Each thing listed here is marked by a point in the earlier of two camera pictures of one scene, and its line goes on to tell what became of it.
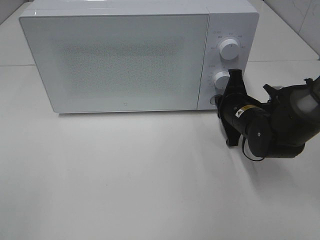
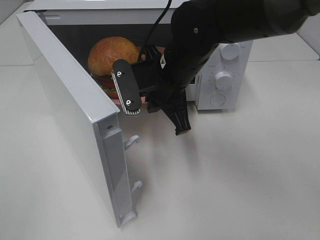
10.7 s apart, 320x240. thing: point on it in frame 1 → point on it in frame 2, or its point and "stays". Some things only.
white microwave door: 116,63 → 88,114
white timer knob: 220,79 stays
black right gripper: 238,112 → 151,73
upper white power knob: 229,49 stays
